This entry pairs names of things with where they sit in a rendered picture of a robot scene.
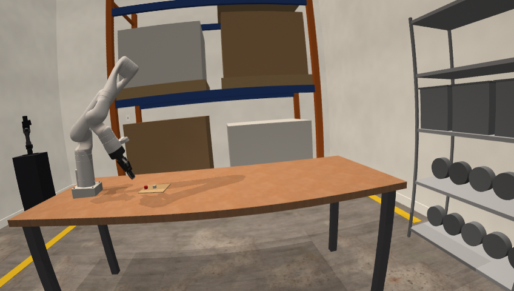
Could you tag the tan square mat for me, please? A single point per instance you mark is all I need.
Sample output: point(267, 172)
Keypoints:
point(160, 188)

